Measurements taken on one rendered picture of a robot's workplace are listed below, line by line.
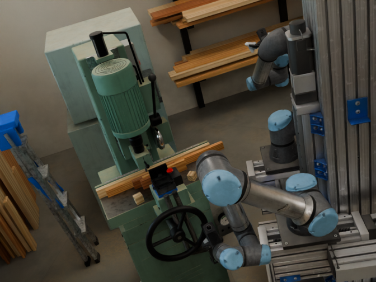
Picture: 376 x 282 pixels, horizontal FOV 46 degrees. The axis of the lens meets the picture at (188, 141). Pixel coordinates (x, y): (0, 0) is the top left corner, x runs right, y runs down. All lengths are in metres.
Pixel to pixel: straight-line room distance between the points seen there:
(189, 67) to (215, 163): 2.60
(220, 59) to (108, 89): 2.29
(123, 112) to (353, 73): 0.92
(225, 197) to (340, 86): 0.62
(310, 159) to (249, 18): 2.76
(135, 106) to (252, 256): 0.78
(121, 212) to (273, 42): 1.00
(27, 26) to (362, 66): 3.13
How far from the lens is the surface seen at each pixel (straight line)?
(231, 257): 1.65
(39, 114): 4.51
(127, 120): 1.93
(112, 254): 3.24
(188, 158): 2.20
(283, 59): 2.30
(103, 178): 2.51
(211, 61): 4.03
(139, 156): 2.07
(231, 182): 1.40
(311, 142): 1.90
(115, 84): 1.85
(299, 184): 1.74
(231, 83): 4.68
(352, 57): 1.70
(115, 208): 2.10
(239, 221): 1.73
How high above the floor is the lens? 2.15
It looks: 31 degrees down
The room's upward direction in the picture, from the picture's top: 15 degrees counter-clockwise
